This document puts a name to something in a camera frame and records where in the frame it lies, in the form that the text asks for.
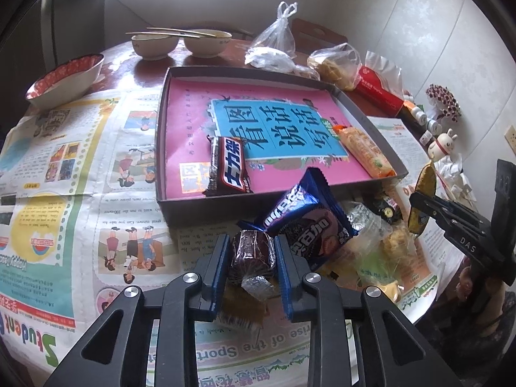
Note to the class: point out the printed white paper sheet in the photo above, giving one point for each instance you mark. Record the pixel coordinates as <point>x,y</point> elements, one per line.
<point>393,133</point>

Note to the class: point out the yellow and dark snack packet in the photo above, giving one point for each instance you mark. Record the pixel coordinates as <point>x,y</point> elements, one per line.
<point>425,177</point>

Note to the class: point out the pastry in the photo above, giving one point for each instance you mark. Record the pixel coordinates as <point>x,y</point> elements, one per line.
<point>397,242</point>

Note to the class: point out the person's right forearm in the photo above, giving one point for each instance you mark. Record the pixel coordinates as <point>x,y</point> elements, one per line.
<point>498,322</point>

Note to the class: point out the plastic bag of fried food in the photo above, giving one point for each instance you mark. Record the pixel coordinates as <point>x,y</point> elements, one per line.
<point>334,64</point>

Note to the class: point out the wooden chair with slot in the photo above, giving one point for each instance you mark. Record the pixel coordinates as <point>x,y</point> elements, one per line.
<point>318,32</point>

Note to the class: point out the dark red flower ornament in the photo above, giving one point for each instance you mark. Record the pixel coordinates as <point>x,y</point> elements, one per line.
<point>443,100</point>

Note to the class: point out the red patterned bowl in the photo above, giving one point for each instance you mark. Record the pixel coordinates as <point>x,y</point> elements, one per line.
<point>66,78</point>

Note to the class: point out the brown chocolate bar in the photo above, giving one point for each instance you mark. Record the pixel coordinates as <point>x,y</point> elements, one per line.
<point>229,161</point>

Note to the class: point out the blue cookie packet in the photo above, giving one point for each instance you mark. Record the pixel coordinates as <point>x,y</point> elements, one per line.
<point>310,217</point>

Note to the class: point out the person's right hand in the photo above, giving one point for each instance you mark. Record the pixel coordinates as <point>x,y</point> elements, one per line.
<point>463,286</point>

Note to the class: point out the small black snack packet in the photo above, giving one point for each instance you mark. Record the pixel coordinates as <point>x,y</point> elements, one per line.
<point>387,207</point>

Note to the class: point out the dark foil chocolate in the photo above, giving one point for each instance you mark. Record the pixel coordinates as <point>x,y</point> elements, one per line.
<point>252,250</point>

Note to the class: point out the grey cardboard box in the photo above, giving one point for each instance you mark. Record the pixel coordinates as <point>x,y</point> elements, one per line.
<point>189,213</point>

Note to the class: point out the wall socket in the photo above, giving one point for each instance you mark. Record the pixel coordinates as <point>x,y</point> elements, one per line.
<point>511,135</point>

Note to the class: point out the green label yellow cake packet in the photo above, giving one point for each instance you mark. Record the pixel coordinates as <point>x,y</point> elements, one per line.
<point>375,270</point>

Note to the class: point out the white rabbit figurine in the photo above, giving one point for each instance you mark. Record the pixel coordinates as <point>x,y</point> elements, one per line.
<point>441,145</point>

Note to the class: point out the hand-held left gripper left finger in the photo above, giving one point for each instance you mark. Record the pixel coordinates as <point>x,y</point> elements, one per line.
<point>223,268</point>

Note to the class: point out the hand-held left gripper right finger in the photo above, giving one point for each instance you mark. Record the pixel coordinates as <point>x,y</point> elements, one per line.
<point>282,276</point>

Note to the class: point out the grey refrigerator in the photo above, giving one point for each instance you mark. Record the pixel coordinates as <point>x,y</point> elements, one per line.
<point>72,20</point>

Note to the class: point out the crumpled white tissues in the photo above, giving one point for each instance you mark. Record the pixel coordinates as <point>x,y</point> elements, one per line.
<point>453,177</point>

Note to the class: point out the white bowl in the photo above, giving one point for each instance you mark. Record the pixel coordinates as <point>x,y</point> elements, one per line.
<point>207,44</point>
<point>155,46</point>

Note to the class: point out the orange capped bottle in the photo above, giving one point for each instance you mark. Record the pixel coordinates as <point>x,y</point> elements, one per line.
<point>409,111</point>

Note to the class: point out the white plastic bag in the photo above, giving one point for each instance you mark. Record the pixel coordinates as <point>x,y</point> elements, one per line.
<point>266,58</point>

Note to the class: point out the small white bottle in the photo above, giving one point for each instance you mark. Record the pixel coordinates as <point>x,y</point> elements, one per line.
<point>422,117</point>
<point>433,125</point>
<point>424,138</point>

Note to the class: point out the clear plastic bag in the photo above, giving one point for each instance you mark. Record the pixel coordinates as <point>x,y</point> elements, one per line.
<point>276,28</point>

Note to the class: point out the red tissue pack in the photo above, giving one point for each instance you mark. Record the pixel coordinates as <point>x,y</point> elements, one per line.
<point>379,88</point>

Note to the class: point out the orange cracker packet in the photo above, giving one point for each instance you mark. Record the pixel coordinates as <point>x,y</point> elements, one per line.
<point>365,149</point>

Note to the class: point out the pink and blue book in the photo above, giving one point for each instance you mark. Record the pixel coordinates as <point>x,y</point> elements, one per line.
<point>189,129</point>

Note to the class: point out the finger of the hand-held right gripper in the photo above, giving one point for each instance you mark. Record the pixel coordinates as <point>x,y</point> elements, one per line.
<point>467,217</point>
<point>425,203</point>

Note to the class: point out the brown snack packet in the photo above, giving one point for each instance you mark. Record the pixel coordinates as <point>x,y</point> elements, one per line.
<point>238,318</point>

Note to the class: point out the colourful newspaper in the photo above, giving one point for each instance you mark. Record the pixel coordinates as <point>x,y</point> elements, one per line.
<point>60,209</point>

